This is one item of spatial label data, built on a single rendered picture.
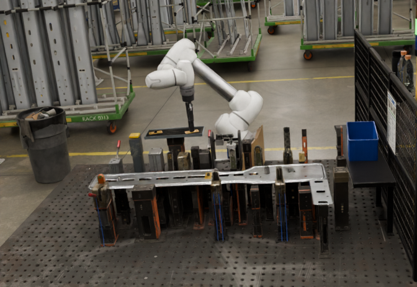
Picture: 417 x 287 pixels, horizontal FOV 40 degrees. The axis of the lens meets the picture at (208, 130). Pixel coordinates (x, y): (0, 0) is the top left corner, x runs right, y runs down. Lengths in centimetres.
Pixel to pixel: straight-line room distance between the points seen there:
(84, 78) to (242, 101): 389
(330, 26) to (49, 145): 569
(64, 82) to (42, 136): 183
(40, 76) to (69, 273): 480
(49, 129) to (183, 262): 313
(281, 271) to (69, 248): 124
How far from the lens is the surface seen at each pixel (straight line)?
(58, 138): 604
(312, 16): 1009
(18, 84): 789
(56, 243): 355
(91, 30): 1106
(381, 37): 1005
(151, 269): 312
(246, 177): 328
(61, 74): 766
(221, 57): 950
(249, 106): 399
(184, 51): 399
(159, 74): 342
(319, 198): 302
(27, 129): 597
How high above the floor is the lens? 238
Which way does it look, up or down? 20 degrees down
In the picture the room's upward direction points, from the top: 6 degrees counter-clockwise
